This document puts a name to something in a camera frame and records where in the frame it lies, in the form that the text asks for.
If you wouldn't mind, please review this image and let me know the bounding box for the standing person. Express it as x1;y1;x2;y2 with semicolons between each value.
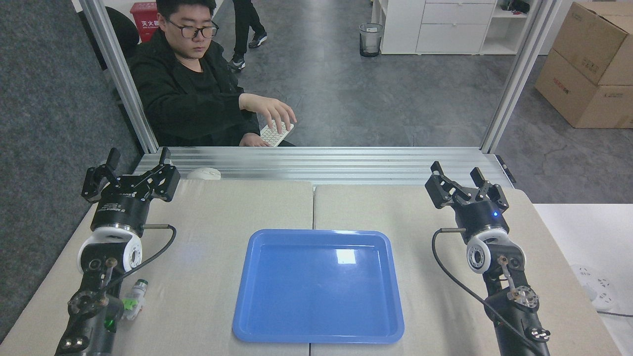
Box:
228;0;268;71

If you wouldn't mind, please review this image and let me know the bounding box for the ribbed aluminium table rail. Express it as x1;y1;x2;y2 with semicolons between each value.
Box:
131;146;515;188

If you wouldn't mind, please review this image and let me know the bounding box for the grey mesh waste bin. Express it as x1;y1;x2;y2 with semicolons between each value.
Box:
359;23;384;58

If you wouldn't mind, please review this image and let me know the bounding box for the black office chair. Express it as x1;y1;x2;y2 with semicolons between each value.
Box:
78;6;140;71

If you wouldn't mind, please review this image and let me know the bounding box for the white side table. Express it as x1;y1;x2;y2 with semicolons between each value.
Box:
533;204;633;356

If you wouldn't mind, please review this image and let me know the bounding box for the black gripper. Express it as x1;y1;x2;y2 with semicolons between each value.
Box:
425;161;510;243
81;147;181;231

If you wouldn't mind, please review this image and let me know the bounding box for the white drawer cabinet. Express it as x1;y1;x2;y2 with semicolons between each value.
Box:
371;0;532;55

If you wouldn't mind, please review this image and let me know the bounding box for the seated person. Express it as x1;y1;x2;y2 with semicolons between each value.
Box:
128;0;298;147

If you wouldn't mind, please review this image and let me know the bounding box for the green white switch part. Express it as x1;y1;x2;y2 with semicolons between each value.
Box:
121;278;149;321

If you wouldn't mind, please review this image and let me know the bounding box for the red fire equipment box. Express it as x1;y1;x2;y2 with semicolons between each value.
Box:
130;2;160;44

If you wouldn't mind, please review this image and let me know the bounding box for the person's right hand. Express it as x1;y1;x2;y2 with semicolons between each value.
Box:
239;93;298;134

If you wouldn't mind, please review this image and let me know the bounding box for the silver aluminium post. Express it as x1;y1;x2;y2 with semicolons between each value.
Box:
79;0;160;154
480;0;564;154

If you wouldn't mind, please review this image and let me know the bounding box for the large flat cardboard box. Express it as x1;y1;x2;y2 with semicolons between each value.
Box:
535;48;633;129

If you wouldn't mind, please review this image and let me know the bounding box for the white power strip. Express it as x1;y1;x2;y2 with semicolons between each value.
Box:
569;265;619;312

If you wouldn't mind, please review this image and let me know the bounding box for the black rail end bracket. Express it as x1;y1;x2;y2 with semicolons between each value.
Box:
495;155;517;184

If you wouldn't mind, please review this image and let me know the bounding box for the white keyboard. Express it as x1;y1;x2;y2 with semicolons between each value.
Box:
260;119;295;147

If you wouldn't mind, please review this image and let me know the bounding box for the blue plastic tray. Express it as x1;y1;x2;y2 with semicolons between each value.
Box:
232;228;405;345

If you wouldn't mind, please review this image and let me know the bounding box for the tilted cardboard box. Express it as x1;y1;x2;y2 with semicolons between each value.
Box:
551;1;633;87

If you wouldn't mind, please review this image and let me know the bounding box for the beige table pad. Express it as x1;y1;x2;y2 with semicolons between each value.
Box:
0;179;315;356
310;184;623;356

